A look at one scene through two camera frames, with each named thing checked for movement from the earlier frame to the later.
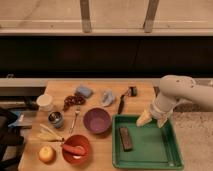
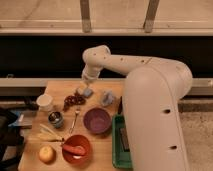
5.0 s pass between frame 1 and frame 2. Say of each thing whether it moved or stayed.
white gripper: moved
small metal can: stayed
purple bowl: stayed
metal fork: stayed
